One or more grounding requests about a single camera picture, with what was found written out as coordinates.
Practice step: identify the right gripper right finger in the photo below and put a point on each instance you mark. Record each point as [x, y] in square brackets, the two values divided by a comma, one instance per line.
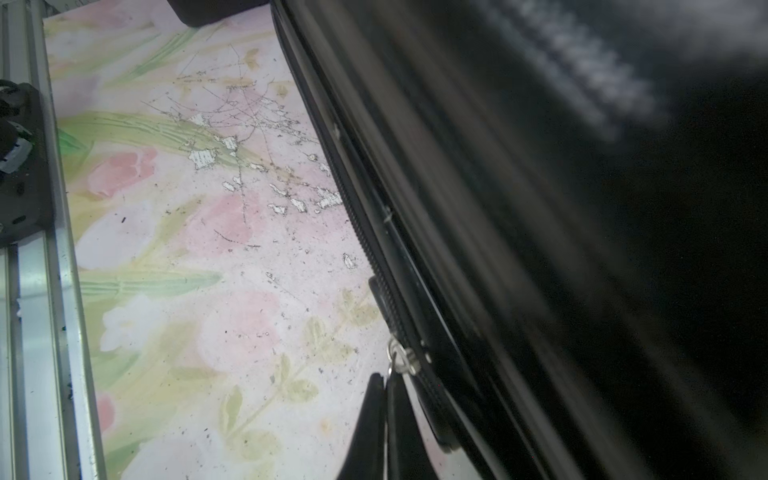
[406, 455]

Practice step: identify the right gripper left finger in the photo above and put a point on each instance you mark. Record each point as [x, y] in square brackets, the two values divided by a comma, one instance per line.
[366, 454]

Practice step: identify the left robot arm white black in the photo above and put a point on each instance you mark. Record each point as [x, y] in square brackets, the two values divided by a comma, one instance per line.
[26, 200]

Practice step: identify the aluminium mounting rail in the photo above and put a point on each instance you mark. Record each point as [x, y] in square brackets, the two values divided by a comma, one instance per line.
[49, 418]

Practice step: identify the floral pink table mat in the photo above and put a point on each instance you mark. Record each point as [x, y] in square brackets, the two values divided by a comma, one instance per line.
[230, 324]

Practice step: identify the black hard-shell suitcase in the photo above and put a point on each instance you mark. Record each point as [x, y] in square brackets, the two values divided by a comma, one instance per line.
[565, 207]

